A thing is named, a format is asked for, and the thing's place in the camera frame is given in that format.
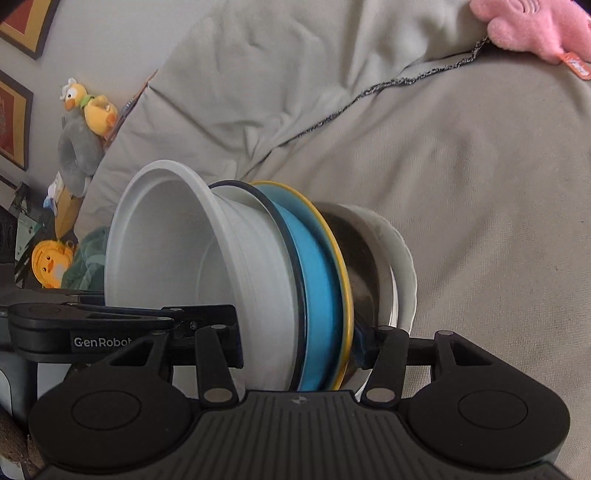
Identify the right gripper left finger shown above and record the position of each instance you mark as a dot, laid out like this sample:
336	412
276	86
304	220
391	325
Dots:
214	381

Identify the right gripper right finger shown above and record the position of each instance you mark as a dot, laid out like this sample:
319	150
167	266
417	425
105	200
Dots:
383	350

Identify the white bowl yellow rim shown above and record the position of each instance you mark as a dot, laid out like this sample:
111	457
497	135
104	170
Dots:
327	290

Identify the blue enamel bowl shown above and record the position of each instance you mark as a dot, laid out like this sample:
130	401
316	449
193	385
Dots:
231	189

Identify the plain white ceramic bowl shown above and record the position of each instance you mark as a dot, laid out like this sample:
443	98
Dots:
401	262

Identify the stainless steel bowl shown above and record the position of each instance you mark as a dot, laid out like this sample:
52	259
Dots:
373	304

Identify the white plastic tub bowl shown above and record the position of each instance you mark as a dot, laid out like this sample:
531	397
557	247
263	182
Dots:
174	242

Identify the green towel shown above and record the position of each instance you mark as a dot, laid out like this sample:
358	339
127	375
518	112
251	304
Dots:
86	273

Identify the orange round duck toy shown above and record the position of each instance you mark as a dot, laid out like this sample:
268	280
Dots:
50	259

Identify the grey plush toy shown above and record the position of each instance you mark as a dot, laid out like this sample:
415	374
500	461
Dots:
80	152

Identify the yellow duck plush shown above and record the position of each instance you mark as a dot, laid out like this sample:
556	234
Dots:
99	113

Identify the beige sofa cover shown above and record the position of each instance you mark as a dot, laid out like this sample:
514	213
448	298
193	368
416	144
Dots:
479	157

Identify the framed red picture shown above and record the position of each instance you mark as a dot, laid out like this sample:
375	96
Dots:
27	28

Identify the pink plush toy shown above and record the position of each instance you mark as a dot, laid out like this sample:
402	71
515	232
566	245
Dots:
557	32

